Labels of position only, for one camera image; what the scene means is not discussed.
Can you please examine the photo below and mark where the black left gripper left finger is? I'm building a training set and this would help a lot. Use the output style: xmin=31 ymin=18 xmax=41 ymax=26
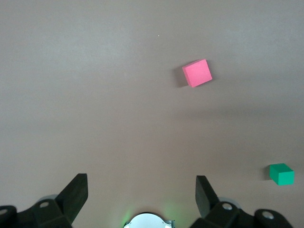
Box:
xmin=0 ymin=173 xmax=88 ymax=228

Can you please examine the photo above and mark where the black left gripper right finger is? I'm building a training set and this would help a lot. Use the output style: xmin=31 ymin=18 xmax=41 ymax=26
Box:
xmin=190 ymin=175 xmax=294 ymax=228

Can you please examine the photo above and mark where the green foam cube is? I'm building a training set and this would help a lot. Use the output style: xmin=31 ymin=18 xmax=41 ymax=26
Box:
xmin=269 ymin=163 xmax=295 ymax=186

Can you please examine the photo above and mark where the brown table mat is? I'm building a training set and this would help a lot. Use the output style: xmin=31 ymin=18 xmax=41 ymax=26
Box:
xmin=0 ymin=0 xmax=304 ymax=228

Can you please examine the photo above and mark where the pink foam cube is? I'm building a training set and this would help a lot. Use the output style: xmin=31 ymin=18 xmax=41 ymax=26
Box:
xmin=181 ymin=59 xmax=212 ymax=88

